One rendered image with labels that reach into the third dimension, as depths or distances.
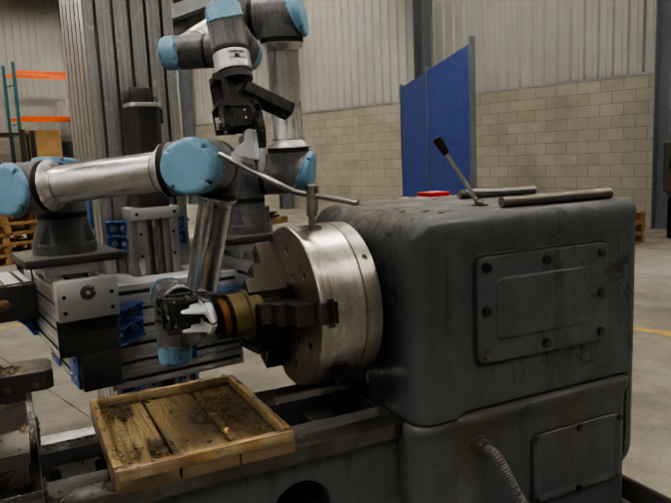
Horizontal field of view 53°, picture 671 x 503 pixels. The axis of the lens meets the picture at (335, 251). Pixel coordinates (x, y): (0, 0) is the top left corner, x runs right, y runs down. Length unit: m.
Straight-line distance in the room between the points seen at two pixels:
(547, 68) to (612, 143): 1.84
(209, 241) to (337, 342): 0.49
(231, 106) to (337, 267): 0.39
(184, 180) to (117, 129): 0.58
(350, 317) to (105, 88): 1.04
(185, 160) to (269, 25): 0.59
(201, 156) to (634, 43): 11.03
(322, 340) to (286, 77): 0.87
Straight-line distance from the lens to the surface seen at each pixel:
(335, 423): 1.34
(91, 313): 1.62
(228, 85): 1.38
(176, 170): 1.40
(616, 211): 1.51
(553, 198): 1.42
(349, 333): 1.22
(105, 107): 1.95
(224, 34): 1.41
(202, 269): 1.58
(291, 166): 1.84
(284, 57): 1.86
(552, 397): 1.46
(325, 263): 1.21
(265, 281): 1.31
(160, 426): 1.33
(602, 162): 12.18
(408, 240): 1.20
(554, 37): 12.78
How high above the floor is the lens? 1.37
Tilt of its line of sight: 8 degrees down
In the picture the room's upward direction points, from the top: 2 degrees counter-clockwise
